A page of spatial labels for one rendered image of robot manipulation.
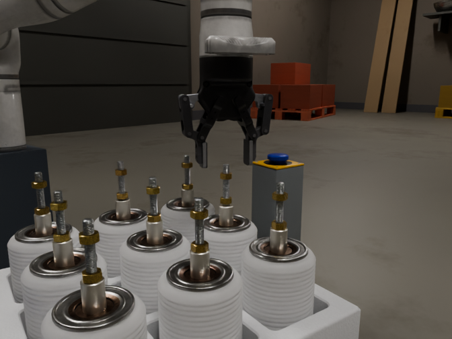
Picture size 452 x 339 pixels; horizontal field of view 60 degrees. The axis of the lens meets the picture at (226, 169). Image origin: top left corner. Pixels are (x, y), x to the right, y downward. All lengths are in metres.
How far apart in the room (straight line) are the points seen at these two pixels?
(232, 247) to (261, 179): 0.20
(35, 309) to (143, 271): 0.13
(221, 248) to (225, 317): 0.15
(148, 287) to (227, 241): 0.13
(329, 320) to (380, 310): 0.41
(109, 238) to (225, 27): 0.35
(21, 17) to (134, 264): 0.64
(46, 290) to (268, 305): 0.25
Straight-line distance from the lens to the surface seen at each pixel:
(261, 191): 0.75
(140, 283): 0.53
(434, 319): 0.94
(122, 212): 0.64
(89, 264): 0.39
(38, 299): 0.50
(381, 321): 0.89
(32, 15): 0.98
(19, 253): 0.60
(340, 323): 0.54
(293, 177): 0.74
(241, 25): 0.55
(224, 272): 0.46
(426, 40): 7.24
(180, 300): 0.43
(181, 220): 0.67
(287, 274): 0.49
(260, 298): 0.51
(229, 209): 0.59
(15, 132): 1.09
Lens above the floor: 0.46
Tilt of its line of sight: 12 degrees down
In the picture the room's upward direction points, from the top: straight up
